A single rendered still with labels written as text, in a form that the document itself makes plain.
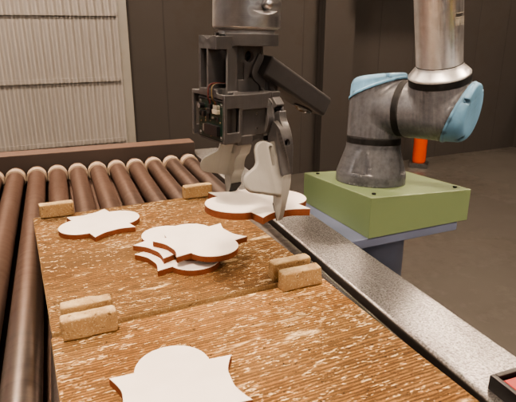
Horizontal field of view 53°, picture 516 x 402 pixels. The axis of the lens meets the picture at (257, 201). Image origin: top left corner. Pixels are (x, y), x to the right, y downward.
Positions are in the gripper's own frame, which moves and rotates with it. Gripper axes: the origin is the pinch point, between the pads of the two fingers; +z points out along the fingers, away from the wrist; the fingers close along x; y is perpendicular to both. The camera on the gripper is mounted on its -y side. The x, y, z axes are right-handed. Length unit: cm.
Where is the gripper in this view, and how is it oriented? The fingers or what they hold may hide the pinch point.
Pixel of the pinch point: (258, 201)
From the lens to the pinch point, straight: 64.6
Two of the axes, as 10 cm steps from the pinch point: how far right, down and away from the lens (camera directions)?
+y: -8.1, 1.7, -5.6
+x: 5.8, 2.7, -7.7
